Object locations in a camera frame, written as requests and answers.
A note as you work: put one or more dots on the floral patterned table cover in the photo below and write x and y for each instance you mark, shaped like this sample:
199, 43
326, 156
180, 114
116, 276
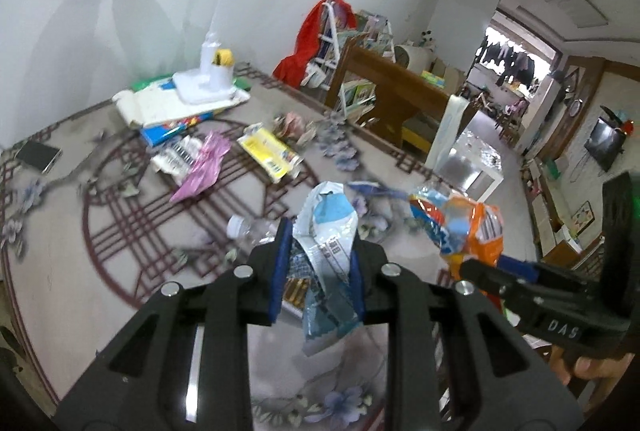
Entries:
125, 261

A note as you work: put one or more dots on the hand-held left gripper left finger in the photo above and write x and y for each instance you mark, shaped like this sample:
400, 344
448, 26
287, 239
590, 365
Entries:
280, 276

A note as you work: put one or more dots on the clear plastic bottle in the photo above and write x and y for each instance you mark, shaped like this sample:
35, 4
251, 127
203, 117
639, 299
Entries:
250, 231

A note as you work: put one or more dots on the yellow snack packet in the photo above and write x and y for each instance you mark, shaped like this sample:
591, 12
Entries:
267, 151

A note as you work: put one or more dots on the framed geometric picture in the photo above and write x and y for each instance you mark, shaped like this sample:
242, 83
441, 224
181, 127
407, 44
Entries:
582, 218

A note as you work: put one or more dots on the white book rack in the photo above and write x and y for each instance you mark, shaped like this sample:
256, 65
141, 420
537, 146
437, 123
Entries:
325, 36

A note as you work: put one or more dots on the orange snack bag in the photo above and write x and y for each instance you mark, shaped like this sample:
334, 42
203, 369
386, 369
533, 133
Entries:
475, 231

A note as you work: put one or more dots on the long television cabinet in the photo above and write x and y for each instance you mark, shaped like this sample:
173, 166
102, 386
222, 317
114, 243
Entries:
555, 221

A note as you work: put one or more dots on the white plastic bag strip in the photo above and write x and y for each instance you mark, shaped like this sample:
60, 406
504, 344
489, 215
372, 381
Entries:
447, 131

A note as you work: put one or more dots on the red cloth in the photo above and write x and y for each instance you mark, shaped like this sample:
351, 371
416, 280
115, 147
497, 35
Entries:
300, 56

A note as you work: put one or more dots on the square ceiling light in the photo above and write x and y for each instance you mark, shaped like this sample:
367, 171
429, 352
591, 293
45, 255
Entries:
577, 6

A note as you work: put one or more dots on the yellow tape roll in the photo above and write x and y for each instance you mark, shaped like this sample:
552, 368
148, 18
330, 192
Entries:
223, 57

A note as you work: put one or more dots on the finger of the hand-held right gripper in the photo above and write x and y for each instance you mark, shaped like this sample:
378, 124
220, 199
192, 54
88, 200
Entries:
525, 263
490, 278

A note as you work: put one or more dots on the row of hanging dark clothes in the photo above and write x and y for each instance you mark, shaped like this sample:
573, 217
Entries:
505, 61

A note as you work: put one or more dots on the panda plush toy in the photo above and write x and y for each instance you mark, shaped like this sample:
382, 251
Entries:
426, 38

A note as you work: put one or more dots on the person's right hand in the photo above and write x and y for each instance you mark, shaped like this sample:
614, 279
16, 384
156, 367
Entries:
592, 367

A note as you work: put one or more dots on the wall television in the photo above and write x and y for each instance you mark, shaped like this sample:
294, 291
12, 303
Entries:
605, 143

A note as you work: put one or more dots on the black smartphone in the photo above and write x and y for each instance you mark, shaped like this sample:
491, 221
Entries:
37, 156

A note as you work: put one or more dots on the white standing air conditioner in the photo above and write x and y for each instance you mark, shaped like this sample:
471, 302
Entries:
540, 111

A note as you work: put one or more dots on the white crumpled wrapper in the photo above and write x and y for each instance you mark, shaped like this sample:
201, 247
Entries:
170, 156

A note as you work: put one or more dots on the small wooden chair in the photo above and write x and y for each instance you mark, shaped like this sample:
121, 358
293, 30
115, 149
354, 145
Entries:
512, 116

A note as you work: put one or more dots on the blue book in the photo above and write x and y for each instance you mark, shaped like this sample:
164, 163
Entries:
165, 131

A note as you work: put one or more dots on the colourful toy box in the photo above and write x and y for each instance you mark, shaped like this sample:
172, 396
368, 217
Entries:
432, 78

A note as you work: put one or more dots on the white desk lamp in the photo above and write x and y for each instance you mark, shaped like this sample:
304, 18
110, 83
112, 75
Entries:
200, 83

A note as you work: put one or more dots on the round wall clock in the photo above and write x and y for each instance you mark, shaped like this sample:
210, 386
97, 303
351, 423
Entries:
576, 106

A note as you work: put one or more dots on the blue white wrapper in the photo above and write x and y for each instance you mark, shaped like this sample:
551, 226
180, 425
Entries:
327, 211

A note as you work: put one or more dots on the wooden sofa with grey cover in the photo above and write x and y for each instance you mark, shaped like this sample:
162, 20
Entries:
415, 56

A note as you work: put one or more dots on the row of picture books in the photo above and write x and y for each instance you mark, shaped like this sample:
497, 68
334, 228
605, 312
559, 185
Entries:
372, 28

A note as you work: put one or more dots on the red ornament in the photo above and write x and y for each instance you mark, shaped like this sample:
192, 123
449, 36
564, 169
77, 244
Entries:
628, 127

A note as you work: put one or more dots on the white low table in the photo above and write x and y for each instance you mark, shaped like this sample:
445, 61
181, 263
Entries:
475, 151

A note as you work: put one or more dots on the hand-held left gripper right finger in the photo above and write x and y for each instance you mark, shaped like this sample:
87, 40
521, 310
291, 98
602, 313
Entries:
356, 283

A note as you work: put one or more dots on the white paper pad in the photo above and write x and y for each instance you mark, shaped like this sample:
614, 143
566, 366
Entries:
155, 106

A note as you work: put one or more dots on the crumpled pink grey wrapper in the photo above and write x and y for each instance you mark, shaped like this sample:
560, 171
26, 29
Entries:
292, 123

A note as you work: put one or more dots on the green book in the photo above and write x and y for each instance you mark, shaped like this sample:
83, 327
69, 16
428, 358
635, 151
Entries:
150, 83

